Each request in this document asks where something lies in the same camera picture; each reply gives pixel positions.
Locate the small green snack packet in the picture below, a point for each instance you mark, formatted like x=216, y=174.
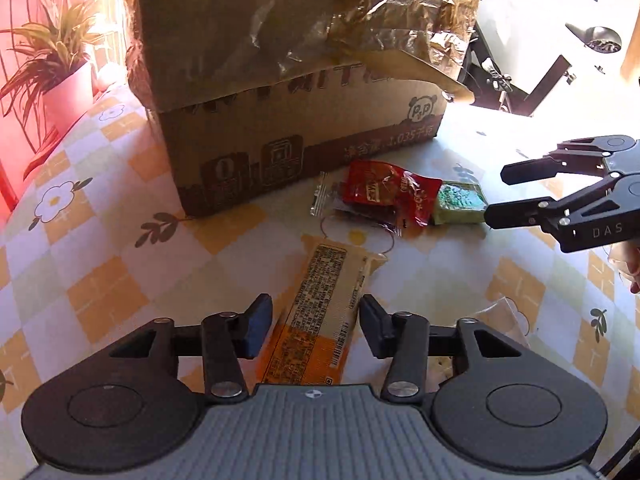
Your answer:
x=457, y=202

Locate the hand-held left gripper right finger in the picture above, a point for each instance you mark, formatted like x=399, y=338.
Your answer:
x=372, y=327

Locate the person's right hand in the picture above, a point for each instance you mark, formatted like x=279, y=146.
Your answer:
x=636, y=280

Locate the clear plastic wrapper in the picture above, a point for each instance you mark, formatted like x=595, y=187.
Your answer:
x=510, y=317

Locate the checkered floral tablecloth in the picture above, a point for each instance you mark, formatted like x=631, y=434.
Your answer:
x=100, y=270

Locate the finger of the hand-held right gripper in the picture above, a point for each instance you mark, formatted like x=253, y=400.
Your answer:
x=540, y=167
x=520, y=212

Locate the orange and cream snack packet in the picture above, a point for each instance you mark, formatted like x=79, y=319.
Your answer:
x=320, y=300

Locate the black metal stand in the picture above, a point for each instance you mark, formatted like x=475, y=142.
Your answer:
x=540, y=85

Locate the clear packet with dark snack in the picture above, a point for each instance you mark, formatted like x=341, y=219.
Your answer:
x=370, y=215

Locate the metal desk lamp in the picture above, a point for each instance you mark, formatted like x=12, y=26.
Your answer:
x=600, y=40

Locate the brown cardboard box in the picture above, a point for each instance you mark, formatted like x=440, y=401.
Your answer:
x=240, y=60

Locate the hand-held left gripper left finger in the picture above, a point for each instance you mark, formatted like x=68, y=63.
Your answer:
x=259, y=327

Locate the small red snack packet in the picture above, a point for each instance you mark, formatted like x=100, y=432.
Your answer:
x=385, y=185

